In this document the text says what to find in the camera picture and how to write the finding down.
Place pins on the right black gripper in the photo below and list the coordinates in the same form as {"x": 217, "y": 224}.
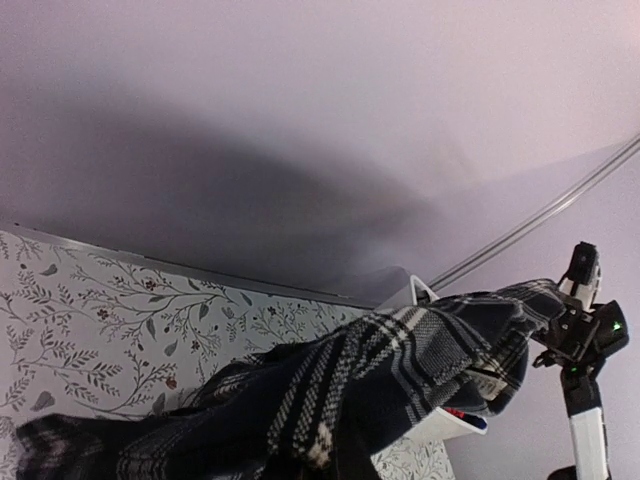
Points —
{"x": 580, "y": 337}

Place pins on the black white plaid skirt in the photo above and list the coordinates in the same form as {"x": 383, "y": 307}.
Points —
{"x": 319, "y": 409}

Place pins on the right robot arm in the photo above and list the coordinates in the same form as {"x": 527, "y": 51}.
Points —
{"x": 585, "y": 412}

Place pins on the white plastic laundry bin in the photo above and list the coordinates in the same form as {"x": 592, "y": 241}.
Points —
{"x": 439, "y": 425}

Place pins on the blue garment in bin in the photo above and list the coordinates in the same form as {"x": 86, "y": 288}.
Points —
{"x": 479, "y": 423}

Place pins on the red orange garment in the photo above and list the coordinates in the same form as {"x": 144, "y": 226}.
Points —
{"x": 454, "y": 412}

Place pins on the floral patterned table mat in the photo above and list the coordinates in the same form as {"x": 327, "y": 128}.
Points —
{"x": 90, "y": 335}

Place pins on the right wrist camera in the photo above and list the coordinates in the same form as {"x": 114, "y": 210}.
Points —
{"x": 581, "y": 281}

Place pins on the right aluminium frame post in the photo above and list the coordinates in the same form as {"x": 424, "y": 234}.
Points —
{"x": 550, "y": 210}

